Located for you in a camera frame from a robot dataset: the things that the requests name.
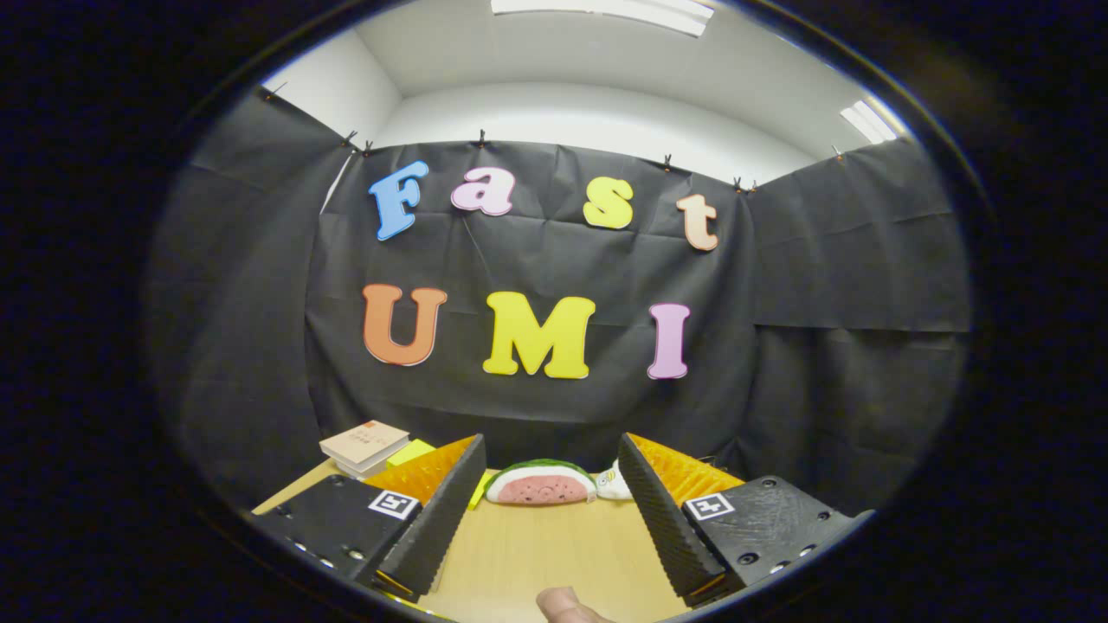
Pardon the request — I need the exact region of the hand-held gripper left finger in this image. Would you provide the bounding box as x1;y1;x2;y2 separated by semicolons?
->
251;433;487;604

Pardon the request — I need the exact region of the yellow book red circle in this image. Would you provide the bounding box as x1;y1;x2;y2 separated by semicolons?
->
385;439;493;510

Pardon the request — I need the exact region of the beige book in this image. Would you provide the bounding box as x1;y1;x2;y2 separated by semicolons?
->
319;420;411;468

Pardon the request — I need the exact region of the row of black cloth clips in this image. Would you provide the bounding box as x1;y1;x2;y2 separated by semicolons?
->
264;82;845;193

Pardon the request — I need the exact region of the white plush toy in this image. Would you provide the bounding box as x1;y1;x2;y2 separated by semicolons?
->
596;460;635;501

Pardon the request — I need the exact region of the watermelon slice plush toy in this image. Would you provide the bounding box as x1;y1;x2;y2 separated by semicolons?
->
485;459;598;506

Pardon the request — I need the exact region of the long ceiling light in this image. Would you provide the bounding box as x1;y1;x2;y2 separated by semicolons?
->
491;0;715;37

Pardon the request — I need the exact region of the small ceiling light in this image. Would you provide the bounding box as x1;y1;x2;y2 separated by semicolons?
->
840;98;901;145

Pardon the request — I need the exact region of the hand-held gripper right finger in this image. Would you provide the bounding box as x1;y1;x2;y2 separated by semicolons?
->
616;433;875;608

